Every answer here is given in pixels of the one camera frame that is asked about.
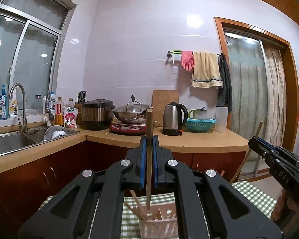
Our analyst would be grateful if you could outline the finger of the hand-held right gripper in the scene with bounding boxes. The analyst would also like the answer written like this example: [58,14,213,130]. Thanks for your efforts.
[248,137,277,160]
[257,136,276,152]

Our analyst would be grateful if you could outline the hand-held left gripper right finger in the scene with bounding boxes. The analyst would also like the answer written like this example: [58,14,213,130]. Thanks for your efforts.
[152,135,282,239]

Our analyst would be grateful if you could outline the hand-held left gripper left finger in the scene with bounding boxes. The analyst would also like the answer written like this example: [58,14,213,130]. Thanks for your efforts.
[17,135,147,239]

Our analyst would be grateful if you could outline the white perforated utensil holder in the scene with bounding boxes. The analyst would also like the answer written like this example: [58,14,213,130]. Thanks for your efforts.
[139,202,179,239]

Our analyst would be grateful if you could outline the person's right hand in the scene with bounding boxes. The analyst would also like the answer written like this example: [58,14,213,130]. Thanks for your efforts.
[271,188,299,232]

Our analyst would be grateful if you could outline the red induction cooker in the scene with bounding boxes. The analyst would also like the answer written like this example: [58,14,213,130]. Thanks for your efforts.
[109,121,155,135]

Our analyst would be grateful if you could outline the green checked tablecloth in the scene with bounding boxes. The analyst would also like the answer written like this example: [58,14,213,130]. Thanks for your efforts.
[38,180,277,239]

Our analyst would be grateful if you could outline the steel electric kettle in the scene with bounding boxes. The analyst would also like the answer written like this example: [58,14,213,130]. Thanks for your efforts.
[162,102,189,136]

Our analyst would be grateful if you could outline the white plastic cup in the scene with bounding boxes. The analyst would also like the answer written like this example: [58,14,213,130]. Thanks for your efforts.
[215,106,229,133]

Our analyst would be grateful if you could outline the frosted glass sliding door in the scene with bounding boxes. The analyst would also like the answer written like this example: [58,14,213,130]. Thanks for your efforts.
[224,31,272,178]

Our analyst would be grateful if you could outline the steel wok with lid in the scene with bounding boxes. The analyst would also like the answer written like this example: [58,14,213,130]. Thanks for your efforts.
[112,95,154,125]

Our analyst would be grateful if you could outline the striped beige curtain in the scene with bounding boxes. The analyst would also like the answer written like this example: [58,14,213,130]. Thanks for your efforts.
[264,48,288,155]

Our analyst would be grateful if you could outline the teal plastic colander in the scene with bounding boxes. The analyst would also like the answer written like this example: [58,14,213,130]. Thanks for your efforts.
[185,117,216,133]

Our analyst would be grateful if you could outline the white enamel pot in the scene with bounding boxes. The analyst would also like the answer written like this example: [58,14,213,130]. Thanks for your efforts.
[188,107,208,120]

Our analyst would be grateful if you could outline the wooden cutting board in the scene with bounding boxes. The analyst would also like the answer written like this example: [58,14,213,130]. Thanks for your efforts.
[151,90,179,124]

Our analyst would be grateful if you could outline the dark rice cooker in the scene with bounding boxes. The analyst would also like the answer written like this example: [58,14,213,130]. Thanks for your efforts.
[81,99,115,131]

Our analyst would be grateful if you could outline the dark hanging cloth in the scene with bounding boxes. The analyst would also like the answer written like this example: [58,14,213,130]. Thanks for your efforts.
[217,53,233,113]

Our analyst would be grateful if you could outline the red and white bag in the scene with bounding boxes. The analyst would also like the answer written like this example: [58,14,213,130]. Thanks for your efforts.
[63,107,78,129]

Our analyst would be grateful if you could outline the knife block with scissors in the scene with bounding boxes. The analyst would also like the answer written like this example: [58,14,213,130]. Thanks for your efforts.
[75,90,87,125]

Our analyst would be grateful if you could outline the white bowls in sink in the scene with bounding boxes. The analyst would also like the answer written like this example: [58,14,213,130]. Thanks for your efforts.
[44,125,67,141]

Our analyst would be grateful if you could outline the yellow towel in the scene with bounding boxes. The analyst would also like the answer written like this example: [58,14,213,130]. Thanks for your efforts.
[191,51,223,89]

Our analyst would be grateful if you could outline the cooking oil bottle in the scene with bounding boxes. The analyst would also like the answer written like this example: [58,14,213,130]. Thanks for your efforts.
[55,97,65,127]

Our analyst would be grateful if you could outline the red kitchen cabinet with counter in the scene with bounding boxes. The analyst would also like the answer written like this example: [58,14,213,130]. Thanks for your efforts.
[0,122,250,231]

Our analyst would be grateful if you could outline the pink rubber gloves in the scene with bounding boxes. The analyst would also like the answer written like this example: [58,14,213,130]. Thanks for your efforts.
[181,51,195,71]

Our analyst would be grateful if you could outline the small steel faucet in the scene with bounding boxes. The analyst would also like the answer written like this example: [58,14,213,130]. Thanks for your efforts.
[44,91,52,126]

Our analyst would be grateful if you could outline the white plastic bottle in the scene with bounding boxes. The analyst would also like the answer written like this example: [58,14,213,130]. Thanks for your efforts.
[49,91,57,113]

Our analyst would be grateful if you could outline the clear glass jar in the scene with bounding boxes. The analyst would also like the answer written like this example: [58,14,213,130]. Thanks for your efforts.
[34,94,42,115]

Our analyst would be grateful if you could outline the tall steel faucet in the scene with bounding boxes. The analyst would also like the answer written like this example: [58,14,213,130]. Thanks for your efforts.
[8,83,29,133]

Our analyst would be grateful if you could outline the stainless steel sink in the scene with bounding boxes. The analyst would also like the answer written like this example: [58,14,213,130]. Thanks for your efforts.
[0,126,81,156]

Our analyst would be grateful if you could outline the white spray bottle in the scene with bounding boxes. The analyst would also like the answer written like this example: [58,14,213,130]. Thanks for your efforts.
[9,89,19,118]

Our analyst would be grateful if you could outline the blue dish soap bottle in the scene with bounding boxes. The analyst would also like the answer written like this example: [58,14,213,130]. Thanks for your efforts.
[0,84,9,120]

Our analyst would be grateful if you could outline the aluminium sliding window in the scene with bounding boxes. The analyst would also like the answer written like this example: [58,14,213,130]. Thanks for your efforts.
[0,0,77,120]

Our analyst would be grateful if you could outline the wooden door frame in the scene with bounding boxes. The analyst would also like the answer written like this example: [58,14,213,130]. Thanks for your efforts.
[214,17,299,180]

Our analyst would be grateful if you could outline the metal towel rail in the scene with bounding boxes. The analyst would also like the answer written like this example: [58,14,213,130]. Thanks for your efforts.
[167,50,225,67]

